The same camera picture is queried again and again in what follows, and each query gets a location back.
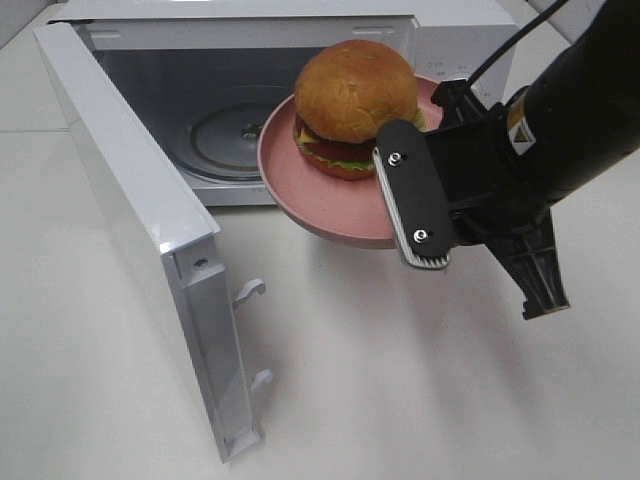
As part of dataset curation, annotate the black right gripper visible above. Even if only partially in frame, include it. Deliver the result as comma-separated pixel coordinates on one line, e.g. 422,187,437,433
373,80,570,320

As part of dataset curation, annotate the pink round plate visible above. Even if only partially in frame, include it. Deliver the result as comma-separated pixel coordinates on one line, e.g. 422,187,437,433
256,74,449,251

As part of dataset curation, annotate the burger with sesame-free bun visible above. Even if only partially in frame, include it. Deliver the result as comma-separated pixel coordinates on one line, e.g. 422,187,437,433
293,40,426,180

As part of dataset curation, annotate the white microwave door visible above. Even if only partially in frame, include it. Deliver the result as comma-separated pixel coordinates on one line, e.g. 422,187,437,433
34,23,272,461

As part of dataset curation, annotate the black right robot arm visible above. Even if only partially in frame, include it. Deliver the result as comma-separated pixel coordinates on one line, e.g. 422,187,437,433
373,1,639,319

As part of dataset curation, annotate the glass microwave turntable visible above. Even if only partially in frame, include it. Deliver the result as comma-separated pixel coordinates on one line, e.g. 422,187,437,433
169,85,292,183

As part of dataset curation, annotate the white microwave oven body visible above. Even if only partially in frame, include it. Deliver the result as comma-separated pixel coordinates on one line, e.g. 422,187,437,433
45,1,517,206

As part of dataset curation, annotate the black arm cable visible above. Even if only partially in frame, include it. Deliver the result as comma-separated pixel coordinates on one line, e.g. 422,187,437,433
464,0,569,94

